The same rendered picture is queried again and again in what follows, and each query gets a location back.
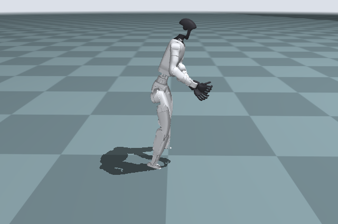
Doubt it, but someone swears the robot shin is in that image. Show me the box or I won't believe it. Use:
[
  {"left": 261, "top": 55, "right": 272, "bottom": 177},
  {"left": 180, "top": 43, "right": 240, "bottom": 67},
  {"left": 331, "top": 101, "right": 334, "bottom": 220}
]
[
  {"left": 165, "top": 127, "right": 171, "bottom": 149},
  {"left": 151, "top": 129, "right": 169, "bottom": 166}
]

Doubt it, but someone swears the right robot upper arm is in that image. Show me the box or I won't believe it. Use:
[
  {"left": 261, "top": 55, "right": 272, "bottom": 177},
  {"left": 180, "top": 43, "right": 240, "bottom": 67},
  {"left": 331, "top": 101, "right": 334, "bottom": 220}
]
[{"left": 169, "top": 42, "right": 181, "bottom": 77}]

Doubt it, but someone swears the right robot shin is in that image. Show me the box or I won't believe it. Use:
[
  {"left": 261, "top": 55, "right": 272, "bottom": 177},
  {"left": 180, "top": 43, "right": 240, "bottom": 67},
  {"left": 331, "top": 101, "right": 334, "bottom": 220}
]
[{"left": 151, "top": 129, "right": 169, "bottom": 166}]

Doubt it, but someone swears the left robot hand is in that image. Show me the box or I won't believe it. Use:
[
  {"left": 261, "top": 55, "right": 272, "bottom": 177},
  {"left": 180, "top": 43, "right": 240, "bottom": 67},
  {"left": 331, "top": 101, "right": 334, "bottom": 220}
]
[{"left": 189, "top": 86, "right": 209, "bottom": 101}]

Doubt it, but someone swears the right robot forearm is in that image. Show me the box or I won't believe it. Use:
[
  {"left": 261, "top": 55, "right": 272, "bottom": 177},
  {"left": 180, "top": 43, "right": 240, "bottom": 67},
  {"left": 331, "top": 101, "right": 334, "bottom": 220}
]
[{"left": 173, "top": 68, "right": 198, "bottom": 88}]

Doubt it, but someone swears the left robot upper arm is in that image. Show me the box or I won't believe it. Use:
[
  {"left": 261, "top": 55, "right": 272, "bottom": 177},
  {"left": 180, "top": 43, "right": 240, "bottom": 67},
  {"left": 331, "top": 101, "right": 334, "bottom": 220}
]
[{"left": 177, "top": 58, "right": 185, "bottom": 72}]

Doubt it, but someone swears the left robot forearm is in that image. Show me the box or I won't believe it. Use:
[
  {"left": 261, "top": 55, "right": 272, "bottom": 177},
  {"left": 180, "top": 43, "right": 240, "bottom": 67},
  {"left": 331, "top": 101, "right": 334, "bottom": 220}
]
[{"left": 182, "top": 69, "right": 189, "bottom": 78}]

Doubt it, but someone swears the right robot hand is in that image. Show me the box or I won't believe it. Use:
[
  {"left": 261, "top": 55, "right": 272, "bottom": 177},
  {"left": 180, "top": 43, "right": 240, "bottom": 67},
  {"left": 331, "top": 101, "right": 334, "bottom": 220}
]
[{"left": 193, "top": 80, "right": 213, "bottom": 94}]

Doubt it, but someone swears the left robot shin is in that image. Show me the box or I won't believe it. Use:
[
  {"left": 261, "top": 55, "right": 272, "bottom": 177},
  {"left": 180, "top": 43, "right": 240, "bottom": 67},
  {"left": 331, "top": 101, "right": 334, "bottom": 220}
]
[{"left": 165, "top": 127, "right": 171, "bottom": 149}]

